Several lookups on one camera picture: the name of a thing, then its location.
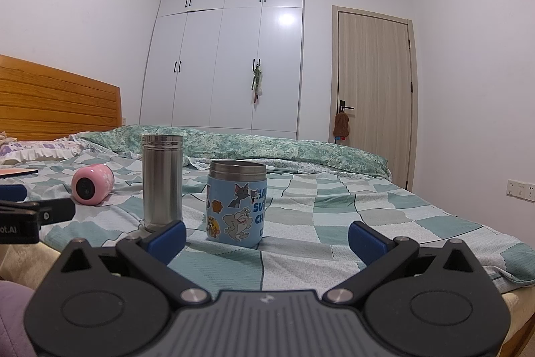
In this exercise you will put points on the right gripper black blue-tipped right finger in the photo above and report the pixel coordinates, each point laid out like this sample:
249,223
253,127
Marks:
423,301

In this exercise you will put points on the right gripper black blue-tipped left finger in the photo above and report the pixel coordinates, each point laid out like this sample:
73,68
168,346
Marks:
114,301

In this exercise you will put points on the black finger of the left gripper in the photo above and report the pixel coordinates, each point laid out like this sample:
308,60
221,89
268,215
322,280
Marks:
21,220

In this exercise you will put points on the pink cup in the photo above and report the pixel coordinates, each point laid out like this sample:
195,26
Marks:
92,184

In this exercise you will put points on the blue cartoon cup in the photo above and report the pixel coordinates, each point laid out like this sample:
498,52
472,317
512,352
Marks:
236,202

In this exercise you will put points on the pink flat book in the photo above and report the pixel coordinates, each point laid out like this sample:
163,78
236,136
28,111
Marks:
8,173

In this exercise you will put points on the purple floral pillow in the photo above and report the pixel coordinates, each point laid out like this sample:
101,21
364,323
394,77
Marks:
14,151

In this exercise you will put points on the wooden headboard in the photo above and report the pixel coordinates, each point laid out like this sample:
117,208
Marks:
41,103

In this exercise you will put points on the stainless steel tumbler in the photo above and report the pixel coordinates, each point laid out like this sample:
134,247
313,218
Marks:
161,157

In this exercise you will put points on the checkered green bed sheet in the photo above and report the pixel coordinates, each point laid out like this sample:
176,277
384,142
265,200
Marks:
305,239

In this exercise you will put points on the brown plush toy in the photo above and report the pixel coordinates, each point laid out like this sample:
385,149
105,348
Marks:
341,127

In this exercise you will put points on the green floral quilt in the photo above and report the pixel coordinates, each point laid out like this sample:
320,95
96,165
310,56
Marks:
200,144

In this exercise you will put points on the beige wooden door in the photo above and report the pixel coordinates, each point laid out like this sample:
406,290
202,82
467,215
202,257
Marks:
374,70

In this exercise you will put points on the green hanging ornament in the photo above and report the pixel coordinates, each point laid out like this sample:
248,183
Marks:
256,82

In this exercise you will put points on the white wardrobe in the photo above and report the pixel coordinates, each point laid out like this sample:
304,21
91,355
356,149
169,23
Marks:
200,66

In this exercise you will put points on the white wall socket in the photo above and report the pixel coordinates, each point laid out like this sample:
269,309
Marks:
521,190

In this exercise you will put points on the black door handle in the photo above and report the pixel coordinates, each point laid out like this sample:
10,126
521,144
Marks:
342,110

